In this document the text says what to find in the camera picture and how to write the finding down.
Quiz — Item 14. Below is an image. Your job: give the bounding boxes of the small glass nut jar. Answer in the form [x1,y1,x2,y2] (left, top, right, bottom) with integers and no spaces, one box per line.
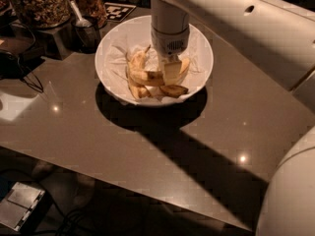
[76,0,107,29]

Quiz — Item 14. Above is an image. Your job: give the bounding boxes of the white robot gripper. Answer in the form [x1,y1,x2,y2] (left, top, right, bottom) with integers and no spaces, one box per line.
[151,29,190,85]

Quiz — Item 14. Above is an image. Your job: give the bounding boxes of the metal stand block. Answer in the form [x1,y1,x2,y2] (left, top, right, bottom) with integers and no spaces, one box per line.
[33,22,76,60]

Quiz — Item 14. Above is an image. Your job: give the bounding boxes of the white paper napkin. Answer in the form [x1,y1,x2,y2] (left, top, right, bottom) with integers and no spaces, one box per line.
[101,27,214,107]

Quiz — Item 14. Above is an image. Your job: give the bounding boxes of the large glass nut jar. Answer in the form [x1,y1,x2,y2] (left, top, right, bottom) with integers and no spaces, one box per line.
[11,0,71,29]

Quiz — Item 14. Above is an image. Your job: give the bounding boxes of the white plastic spoon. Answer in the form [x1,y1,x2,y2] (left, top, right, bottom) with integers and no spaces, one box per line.
[67,0,92,28]

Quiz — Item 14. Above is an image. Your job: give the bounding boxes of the black floor cables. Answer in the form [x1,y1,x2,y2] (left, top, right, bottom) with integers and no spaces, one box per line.
[31,194,146,236]

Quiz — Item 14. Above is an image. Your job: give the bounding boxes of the yellow banana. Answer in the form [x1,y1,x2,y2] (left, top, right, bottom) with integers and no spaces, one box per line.
[144,58,190,87]
[159,85,188,98]
[126,46,151,99]

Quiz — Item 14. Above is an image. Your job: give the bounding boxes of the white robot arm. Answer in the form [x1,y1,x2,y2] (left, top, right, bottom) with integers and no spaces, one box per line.
[151,0,315,236]

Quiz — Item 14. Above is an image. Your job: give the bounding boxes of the black cable on table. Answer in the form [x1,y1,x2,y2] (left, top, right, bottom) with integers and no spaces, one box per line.
[0,23,45,94]

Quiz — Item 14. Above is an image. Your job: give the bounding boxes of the white bowl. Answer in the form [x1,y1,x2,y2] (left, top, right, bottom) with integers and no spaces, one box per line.
[94,16,214,107]

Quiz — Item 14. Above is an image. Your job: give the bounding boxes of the black white marker tag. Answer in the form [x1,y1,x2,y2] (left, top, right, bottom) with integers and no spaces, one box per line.
[105,2,136,23]

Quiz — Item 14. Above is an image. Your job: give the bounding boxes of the dark cup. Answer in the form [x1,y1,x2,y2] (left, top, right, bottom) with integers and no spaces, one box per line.
[71,16,100,54]

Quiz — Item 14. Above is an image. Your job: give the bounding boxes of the grey box on floor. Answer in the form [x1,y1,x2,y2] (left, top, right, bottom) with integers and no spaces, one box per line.
[0,182,45,234]

